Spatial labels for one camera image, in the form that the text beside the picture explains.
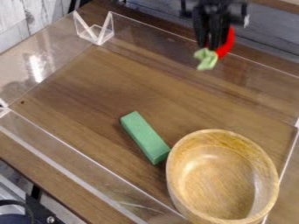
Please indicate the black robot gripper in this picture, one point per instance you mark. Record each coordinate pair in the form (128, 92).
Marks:
(221, 18)

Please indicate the red plush strawberry toy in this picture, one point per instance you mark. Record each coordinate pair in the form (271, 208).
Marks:
(208, 57)

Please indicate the clear acrylic tray walls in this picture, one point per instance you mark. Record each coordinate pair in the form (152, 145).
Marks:
(65, 90)

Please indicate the green rectangular block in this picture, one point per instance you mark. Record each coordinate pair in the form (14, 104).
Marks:
(147, 139)

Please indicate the wooden bowl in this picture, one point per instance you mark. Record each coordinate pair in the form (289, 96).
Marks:
(221, 178)

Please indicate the black metal table clamp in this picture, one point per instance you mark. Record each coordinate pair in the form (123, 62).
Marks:
(39, 213)

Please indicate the clear acrylic corner bracket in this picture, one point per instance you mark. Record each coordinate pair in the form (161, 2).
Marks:
(96, 34)

